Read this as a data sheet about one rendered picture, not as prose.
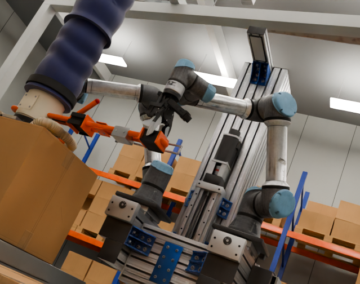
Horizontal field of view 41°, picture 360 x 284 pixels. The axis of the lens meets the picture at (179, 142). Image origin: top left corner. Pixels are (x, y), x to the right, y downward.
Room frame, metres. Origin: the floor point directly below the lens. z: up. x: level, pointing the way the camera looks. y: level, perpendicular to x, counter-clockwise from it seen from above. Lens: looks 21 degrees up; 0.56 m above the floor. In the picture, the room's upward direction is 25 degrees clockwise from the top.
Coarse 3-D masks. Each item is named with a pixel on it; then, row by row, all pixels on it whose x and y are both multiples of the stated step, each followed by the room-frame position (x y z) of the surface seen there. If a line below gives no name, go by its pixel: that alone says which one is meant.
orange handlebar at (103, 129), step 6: (12, 108) 2.00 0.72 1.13; (48, 114) 1.88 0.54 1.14; (54, 114) 1.87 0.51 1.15; (60, 120) 1.86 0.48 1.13; (66, 120) 1.83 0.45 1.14; (90, 126) 1.77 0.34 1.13; (96, 126) 1.75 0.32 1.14; (102, 126) 1.73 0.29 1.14; (108, 126) 1.72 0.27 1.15; (102, 132) 1.76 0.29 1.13; (108, 132) 1.76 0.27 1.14; (132, 132) 1.65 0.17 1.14; (138, 132) 1.64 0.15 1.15; (132, 138) 1.70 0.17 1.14; (162, 138) 1.59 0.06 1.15; (162, 144) 1.61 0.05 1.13
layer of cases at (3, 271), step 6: (0, 264) 1.53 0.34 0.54; (0, 270) 0.87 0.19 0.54; (6, 270) 1.08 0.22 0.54; (12, 270) 1.44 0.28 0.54; (0, 276) 0.74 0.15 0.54; (6, 276) 0.74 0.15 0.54; (12, 276) 0.87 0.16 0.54; (18, 276) 1.06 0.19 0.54; (24, 276) 1.40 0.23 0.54; (0, 282) 0.73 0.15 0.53; (6, 282) 0.73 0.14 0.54; (12, 282) 0.72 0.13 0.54; (18, 282) 0.72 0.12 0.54; (24, 282) 0.83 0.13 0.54; (30, 282) 1.02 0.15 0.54; (36, 282) 1.29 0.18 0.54
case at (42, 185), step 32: (0, 128) 1.72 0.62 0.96; (32, 128) 1.64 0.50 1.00; (0, 160) 1.67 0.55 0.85; (32, 160) 1.65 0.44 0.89; (64, 160) 1.77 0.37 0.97; (0, 192) 1.63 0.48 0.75; (32, 192) 1.71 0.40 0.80; (64, 192) 1.84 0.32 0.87; (0, 224) 1.66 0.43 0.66; (32, 224) 1.78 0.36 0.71; (64, 224) 1.92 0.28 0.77
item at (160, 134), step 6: (144, 132) 1.63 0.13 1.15; (156, 132) 1.60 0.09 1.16; (162, 132) 1.59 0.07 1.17; (138, 138) 1.62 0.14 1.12; (144, 138) 1.62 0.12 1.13; (150, 138) 1.61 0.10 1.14; (156, 138) 1.58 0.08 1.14; (144, 144) 1.65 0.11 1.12; (150, 144) 1.62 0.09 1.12; (156, 144) 1.59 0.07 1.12; (156, 150) 1.66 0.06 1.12; (162, 150) 1.63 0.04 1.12
